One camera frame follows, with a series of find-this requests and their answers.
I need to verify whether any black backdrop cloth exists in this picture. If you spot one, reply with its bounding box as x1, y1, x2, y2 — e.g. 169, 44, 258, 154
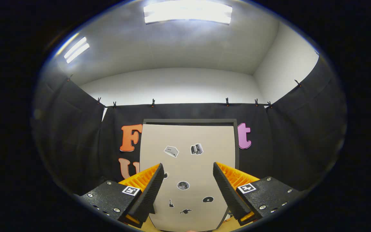
31, 53, 347, 194

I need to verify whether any row of black cloth clips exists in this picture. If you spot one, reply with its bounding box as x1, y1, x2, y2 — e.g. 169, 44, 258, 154
66, 75, 302, 108

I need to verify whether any beige shoe cabinet door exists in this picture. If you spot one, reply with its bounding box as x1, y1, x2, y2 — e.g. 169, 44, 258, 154
140, 124, 236, 232

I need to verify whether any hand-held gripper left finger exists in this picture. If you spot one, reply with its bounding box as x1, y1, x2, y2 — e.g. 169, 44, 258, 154
78, 163, 165, 228

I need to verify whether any small ceiling light panel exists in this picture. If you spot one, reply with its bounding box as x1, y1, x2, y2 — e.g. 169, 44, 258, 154
64, 36, 90, 63

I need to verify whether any large ceiling light panel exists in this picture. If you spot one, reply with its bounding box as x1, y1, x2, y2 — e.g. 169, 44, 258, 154
144, 0, 233, 25

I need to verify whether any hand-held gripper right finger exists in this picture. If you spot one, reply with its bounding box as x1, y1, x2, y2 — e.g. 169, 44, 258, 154
213, 162, 302, 226

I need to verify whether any grey shoe cabinet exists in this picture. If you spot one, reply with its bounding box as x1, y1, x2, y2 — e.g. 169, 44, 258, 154
139, 119, 240, 232

